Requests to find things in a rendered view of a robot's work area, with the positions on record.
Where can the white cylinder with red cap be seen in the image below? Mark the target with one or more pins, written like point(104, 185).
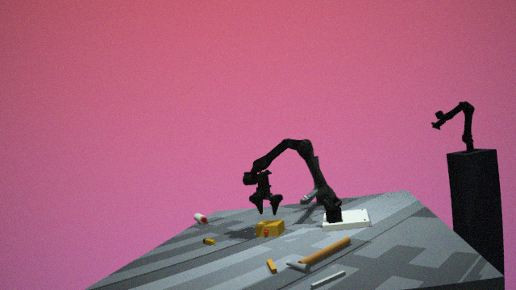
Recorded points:
point(200, 218)

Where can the yellow-handled screwdriver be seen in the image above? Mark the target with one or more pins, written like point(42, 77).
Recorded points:
point(209, 241)

